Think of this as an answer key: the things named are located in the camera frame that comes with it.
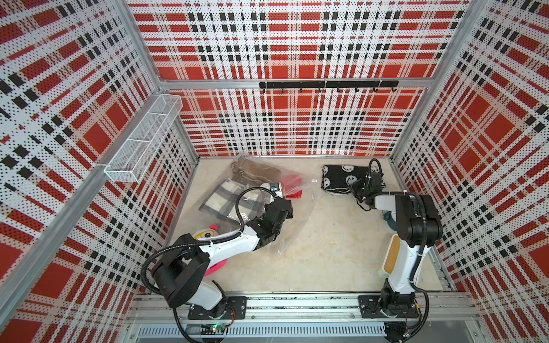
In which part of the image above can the black smiley face scarf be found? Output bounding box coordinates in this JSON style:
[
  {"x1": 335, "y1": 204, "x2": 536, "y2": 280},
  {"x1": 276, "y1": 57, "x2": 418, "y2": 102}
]
[{"x1": 321, "y1": 164, "x2": 374, "y2": 194}]

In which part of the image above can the red knitted scarf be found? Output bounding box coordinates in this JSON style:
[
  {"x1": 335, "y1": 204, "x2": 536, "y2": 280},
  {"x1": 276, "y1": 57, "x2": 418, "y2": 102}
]
[{"x1": 280, "y1": 174, "x2": 303, "y2": 199}]

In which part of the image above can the clear plastic vacuum bag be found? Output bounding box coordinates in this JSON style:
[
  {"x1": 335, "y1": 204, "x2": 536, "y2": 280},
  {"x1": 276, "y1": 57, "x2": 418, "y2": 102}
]
[{"x1": 198, "y1": 153, "x2": 320, "y2": 258}]

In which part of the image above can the brown plaid scarf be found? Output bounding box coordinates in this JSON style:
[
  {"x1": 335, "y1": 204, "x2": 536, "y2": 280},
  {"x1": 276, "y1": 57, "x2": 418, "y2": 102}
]
[{"x1": 230, "y1": 155, "x2": 283, "y2": 185}]

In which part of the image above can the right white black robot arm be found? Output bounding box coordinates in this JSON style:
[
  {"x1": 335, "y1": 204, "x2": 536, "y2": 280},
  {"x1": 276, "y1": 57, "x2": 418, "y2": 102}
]
[{"x1": 349, "y1": 172, "x2": 443, "y2": 304}]

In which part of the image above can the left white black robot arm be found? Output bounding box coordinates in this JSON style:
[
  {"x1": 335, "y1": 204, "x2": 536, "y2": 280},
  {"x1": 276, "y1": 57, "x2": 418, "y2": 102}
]
[{"x1": 140, "y1": 183, "x2": 293, "y2": 319}]

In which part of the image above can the cream grey plaid scarf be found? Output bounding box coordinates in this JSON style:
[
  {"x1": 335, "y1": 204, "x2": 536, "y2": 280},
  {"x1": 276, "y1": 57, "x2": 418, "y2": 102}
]
[{"x1": 199, "y1": 179, "x2": 270, "y2": 224}]

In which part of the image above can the teal alarm clock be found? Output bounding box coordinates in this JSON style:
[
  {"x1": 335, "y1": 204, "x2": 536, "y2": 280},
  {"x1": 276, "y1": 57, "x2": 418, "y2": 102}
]
[{"x1": 383, "y1": 212, "x2": 397, "y2": 232}]

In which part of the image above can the pink panda toy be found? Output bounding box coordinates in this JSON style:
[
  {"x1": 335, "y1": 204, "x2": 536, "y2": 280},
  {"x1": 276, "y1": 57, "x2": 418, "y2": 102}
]
[{"x1": 192, "y1": 224, "x2": 229, "y2": 277}]

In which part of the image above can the wooden board with blue print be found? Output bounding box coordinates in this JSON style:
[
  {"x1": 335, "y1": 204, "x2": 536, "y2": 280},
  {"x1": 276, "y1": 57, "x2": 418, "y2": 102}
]
[{"x1": 378, "y1": 234, "x2": 401, "y2": 279}]

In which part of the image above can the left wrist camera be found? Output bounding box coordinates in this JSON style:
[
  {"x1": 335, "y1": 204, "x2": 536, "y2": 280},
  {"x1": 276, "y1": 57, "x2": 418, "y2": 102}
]
[{"x1": 270, "y1": 182, "x2": 283, "y2": 197}]

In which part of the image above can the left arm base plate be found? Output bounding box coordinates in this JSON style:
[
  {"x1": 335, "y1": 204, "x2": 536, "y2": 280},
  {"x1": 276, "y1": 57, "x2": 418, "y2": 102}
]
[{"x1": 187, "y1": 296, "x2": 248, "y2": 320}]

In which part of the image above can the black wall hook rail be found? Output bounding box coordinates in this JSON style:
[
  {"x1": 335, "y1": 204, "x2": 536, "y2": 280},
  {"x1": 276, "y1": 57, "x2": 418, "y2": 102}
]
[{"x1": 259, "y1": 80, "x2": 399, "y2": 90}]

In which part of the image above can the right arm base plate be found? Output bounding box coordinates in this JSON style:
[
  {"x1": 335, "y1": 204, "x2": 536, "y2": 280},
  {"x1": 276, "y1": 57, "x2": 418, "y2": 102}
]
[{"x1": 358, "y1": 294, "x2": 419, "y2": 320}]

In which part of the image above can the white wire mesh basket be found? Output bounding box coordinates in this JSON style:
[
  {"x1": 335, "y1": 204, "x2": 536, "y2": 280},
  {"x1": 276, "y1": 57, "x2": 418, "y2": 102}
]
[{"x1": 104, "y1": 94, "x2": 182, "y2": 183}]

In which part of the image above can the aluminium front rail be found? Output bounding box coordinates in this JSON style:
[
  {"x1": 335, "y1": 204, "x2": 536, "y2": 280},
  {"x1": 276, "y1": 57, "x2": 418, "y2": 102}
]
[{"x1": 121, "y1": 292, "x2": 490, "y2": 342}]

